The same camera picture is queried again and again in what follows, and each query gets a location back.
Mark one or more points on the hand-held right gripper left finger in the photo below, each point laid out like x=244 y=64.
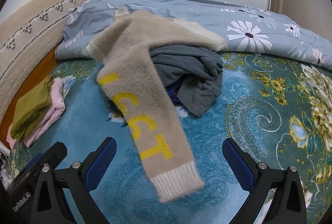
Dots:
x=103 y=159

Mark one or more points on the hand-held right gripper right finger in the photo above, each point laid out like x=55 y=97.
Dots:
x=234 y=159

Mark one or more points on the beige fuzzy sweater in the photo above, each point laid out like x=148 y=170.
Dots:
x=137 y=79

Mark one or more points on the pink folded garment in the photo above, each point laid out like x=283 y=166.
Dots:
x=55 y=110

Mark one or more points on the olive green folded garment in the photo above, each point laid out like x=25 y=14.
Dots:
x=31 y=107

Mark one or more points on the dark blue garment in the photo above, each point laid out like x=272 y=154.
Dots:
x=172 y=92

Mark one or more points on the grey garment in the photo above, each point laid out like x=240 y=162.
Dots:
x=181 y=63

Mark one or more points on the beige quilted headboard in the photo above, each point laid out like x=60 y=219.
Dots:
x=26 y=40

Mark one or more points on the light blue floral duvet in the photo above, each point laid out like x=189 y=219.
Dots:
x=207 y=11

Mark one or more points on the orange wooden bed frame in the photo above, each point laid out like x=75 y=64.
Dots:
x=28 y=79

